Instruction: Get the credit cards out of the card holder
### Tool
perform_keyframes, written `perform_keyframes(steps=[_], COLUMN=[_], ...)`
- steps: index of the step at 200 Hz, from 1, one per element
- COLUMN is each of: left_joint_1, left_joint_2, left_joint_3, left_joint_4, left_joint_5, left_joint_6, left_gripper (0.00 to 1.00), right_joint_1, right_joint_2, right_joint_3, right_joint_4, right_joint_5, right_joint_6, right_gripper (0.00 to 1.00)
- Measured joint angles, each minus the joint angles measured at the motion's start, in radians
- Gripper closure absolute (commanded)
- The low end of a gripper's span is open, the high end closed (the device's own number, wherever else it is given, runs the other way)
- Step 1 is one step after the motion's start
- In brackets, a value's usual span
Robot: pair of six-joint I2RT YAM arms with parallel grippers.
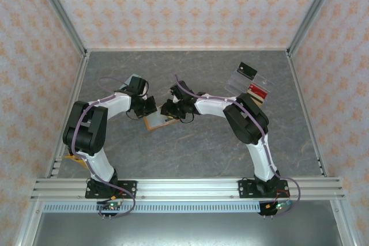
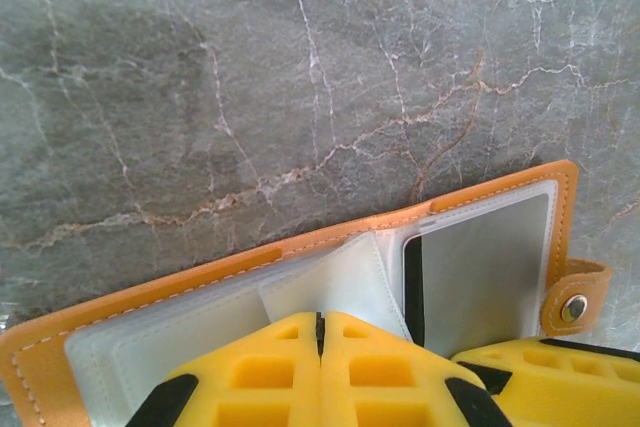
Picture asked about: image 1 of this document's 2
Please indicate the orange card holder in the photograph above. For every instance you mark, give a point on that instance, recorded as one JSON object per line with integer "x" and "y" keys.
{"x": 157, "y": 120}

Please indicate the tan card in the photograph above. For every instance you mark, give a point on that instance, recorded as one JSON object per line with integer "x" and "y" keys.
{"x": 253, "y": 95}

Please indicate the dark brown card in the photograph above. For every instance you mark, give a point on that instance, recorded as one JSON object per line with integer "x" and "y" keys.
{"x": 258, "y": 101}

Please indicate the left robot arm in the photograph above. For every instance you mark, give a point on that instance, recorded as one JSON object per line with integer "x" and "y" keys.
{"x": 99, "y": 165}

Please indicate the clear acrylic card stand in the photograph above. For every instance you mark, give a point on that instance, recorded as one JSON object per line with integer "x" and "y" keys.
{"x": 236, "y": 83}

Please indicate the black card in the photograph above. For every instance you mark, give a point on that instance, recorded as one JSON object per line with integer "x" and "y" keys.
{"x": 247, "y": 70}

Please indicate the red card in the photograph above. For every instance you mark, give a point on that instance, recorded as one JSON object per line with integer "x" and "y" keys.
{"x": 259, "y": 90}

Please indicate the blue and tan block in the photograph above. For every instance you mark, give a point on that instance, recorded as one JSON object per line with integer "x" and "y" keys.
{"x": 129, "y": 80}

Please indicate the orange pen cup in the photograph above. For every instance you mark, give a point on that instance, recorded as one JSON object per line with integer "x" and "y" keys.
{"x": 75, "y": 158}

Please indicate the small LED circuit board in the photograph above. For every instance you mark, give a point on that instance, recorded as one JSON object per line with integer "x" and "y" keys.
{"x": 111, "y": 206}
{"x": 278, "y": 206}

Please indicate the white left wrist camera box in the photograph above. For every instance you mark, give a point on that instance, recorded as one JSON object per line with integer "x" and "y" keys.
{"x": 144, "y": 93}

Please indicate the aluminium table side rail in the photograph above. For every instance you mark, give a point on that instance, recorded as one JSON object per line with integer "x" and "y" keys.
{"x": 301, "y": 90}
{"x": 76, "y": 90}

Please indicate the aluminium mounting rail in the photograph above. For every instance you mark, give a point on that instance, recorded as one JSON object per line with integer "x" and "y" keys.
{"x": 187, "y": 189}

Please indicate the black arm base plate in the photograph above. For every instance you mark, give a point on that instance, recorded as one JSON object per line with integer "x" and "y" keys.
{"x": 129, "y": 189}
{"x": 248, "y": 189}

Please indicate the aluminium frame post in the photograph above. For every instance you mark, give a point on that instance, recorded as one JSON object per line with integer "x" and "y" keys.
{"x": 314, "y": 12}
{"x": 60, "y": 12}

